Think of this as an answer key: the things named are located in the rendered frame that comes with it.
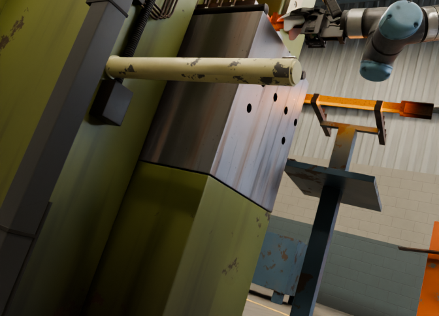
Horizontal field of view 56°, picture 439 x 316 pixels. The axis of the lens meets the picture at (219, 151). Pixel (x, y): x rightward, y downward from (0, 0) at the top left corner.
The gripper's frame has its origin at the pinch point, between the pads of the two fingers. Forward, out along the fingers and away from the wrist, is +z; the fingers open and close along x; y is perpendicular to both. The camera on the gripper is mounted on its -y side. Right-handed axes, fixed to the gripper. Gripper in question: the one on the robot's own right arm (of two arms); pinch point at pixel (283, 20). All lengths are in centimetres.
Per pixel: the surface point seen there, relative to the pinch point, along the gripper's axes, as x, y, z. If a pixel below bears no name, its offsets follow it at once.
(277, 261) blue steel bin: 349, 57, 127
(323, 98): 33.1, 8.5, -5.1
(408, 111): 36.3, 9.4, -32.3
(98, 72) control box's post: -57, 50, -7
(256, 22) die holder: -15.9, 12.2, -2.4
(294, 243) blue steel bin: 350, 33, 113
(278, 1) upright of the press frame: 22.6, -25.6, 18.3
